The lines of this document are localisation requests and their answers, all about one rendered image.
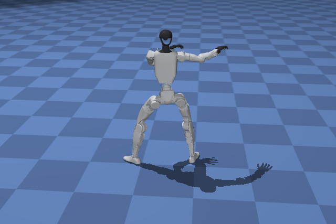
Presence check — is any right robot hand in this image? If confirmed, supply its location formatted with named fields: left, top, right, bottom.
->
left=215, top=46, right=228, bottom=54

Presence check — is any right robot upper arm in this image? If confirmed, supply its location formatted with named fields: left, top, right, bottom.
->
left=176, top=51, right=206, bottom=63

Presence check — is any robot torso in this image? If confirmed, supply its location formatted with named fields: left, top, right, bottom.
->
left=154, top=49, right=177, bottom=104

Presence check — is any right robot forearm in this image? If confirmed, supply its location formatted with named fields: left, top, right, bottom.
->
left=199, top=49, right=219, bottom=60

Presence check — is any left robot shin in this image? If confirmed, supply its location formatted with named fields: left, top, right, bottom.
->
left=131, top=124, right=145, bottom=158

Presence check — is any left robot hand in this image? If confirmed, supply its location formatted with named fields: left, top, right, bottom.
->
left=169, top=44, right=184, bottom=49

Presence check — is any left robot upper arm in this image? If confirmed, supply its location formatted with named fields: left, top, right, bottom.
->
left=146, top=50, right=155, bottom=66

